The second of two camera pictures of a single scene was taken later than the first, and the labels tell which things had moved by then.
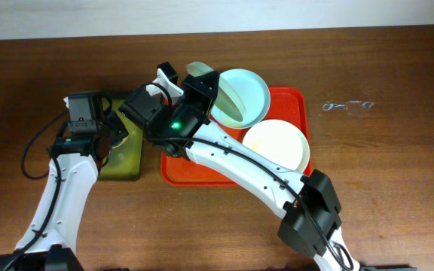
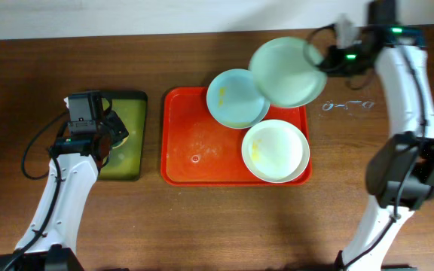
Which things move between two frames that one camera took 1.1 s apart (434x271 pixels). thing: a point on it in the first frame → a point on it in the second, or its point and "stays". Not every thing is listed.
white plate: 280,141 stays
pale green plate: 227,96 → 283,74
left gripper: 115,129 stays
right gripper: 188,84 → 345,68
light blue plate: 255,94 stays
